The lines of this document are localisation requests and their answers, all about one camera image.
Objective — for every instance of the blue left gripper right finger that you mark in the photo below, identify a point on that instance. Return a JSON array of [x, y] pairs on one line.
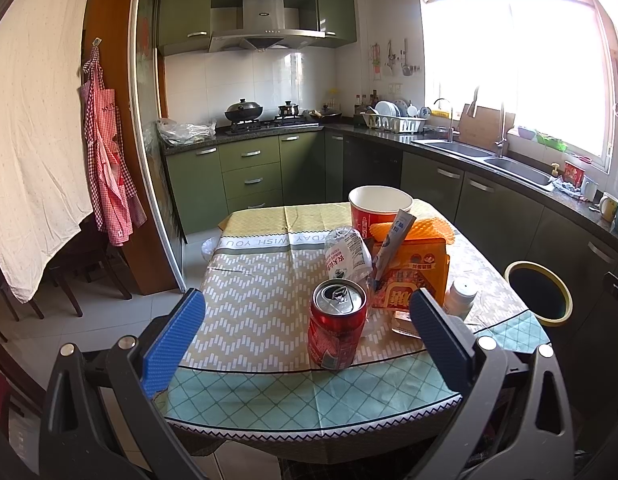
[[447, 340]]

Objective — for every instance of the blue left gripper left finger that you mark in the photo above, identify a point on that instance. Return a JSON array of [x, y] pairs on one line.
[[165, 343]]

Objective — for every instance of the white plastic jar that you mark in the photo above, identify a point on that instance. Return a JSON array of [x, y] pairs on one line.
[[459, 298]]

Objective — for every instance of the orange snack bag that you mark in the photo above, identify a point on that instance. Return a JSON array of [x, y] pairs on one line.
[[417, 264]]

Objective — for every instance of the orange foam net sleeve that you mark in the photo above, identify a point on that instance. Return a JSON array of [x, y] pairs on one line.
[[422, 229]]

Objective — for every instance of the red soda can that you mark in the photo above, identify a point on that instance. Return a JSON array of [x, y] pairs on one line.
[[338, 311]]

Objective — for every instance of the blue white wrapper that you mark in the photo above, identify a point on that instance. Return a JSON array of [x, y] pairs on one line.
[[396, 235]]

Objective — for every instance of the clear plastic bottle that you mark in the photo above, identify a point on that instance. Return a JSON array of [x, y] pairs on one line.
[[346, 256]]

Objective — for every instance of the red paper bucket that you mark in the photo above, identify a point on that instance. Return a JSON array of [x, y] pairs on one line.
[[370, 204]]

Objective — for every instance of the yellow rimmed trash bin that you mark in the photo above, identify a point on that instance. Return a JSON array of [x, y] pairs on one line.
[[542, 292]]

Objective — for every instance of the steel kitchen sink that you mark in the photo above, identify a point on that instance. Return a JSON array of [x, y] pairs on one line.
[[509, 166]]

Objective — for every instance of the patterned tablecloth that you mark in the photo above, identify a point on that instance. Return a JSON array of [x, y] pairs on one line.
[[292, 350]]

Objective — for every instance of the wooden chair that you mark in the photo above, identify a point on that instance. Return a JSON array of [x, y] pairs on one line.
[[83, 253]]

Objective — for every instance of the red checked apron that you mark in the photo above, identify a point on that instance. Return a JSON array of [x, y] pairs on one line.
[[116, 207]]

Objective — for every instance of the steel faucet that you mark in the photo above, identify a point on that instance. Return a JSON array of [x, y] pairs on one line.
[[501, 143]]

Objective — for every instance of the white curtain cloth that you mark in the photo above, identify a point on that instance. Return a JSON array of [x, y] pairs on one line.
[[43, 190]]

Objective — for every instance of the yellow mug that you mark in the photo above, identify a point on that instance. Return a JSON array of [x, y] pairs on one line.
[[608, 206]]

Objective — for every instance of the cardboard sheet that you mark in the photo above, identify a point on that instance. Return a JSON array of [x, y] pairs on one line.
[[482, 129]]

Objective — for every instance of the green lower cabinets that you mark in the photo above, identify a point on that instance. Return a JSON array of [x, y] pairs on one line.
[[504, 219]]

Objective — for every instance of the clear plastic bag on counter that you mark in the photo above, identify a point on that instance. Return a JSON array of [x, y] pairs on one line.
[[177, 133]]

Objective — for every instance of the white dish rack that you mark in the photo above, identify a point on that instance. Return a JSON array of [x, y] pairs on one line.
[[397, 117]]

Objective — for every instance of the black wok with lid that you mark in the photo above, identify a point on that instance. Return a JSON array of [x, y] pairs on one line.
[[243, 111]]

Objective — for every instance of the small steel pot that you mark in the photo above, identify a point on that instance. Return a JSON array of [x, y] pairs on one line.
[[288, 109]]

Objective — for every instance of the steel range hood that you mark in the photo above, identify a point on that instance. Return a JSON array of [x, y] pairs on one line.
[[260, 25]]

